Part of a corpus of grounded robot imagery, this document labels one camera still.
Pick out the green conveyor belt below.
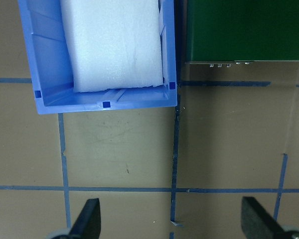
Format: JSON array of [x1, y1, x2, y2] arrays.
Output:
[[186, 0, 299, 64]]

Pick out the white foam bin liner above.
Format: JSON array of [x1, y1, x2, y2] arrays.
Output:
[[60, 0, 163, 92]]

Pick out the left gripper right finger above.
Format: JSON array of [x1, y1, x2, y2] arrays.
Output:
[[241, 197, 299, 239]]

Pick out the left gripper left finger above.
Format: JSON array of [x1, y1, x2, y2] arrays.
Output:
[[48, 198, 102, 239]]

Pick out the left blue plastic bin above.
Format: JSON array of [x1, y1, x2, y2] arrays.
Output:
[[18, 0, 177, 114]]

